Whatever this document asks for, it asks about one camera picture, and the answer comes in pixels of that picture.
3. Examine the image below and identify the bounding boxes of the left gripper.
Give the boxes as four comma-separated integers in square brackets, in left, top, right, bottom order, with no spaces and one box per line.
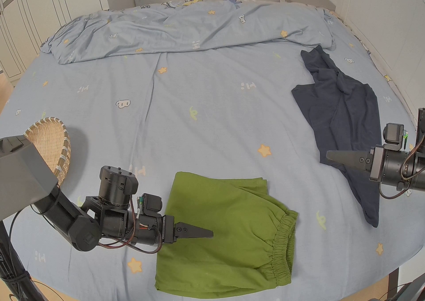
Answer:
[133,214,214,247]

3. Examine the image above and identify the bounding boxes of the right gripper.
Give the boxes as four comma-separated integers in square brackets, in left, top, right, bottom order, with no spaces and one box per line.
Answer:
[326,146,414,191]

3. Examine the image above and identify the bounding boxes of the green shorts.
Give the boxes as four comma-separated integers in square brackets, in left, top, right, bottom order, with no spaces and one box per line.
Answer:
[154,171,299,297]

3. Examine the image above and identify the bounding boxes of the dark blue garment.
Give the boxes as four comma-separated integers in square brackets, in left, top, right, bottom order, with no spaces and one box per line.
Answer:
[292,45,380,228]

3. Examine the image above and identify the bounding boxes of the bed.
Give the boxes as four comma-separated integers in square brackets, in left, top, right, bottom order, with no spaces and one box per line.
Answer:
[0,0,425,301]

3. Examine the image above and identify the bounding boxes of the round woven basket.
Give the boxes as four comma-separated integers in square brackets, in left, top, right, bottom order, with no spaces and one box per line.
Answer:
[24,117,72,187]

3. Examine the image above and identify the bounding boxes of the pale blue quilt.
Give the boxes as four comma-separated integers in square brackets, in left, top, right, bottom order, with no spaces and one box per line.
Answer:
[41,0,336,65]

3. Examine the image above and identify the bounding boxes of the white wardrobe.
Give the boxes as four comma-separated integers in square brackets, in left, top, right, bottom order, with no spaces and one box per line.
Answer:
[0,0,110,87]

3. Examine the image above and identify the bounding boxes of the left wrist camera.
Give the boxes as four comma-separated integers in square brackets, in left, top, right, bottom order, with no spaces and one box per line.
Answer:
[138,193,163,217]

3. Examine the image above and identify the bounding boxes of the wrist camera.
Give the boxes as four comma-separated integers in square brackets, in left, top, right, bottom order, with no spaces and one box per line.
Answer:
[138,193,163,217]
[382,123,409,153]

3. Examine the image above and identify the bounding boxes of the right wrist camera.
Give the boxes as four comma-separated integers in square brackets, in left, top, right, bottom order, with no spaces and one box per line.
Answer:
[382,123,409,153]

